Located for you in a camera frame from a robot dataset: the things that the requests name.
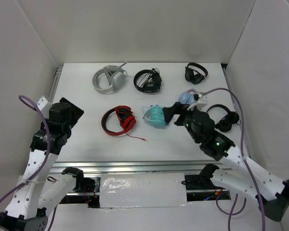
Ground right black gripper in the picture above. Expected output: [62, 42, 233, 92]
[162, 101, 202, 143]

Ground thin red headphone cable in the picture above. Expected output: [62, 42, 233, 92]
[114, 105, 148, 142]

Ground red black headphones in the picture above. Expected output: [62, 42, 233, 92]
[101, 105, 136, 136]

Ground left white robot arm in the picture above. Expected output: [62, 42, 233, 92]
[0, 95, 85, 231]

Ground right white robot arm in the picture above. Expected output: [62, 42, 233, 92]
[162, 102, 289, 222]

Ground pink blue cat-ear headphones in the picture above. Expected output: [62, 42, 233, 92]
[178, 89, 198, 104]

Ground teal white headphones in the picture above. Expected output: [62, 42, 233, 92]
[141, 105, 169, 129]

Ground black folded headphones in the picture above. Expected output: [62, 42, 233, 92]
[185, 63, 208, 85]

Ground black thin-band headphones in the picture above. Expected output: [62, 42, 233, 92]
[206, 104, 241, 132]

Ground white grey headphones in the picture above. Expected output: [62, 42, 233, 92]
[92, 61, 128, 94]

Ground white foil-edged panel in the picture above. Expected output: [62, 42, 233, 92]
[99, 173, 188, 208]

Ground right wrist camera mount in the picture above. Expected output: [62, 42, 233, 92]
[187, 91, 208, 111]

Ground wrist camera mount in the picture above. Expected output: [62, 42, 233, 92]
[34, 95, 53, 118]
[187, 91, 208, 111]

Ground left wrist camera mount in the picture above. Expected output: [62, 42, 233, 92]
[34, 95, 53, 118]

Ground black wired headphones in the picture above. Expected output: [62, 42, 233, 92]
[133, 68, 162, 93]

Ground aluminium rail frame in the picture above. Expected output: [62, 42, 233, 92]
[50, 63, 259, 174]

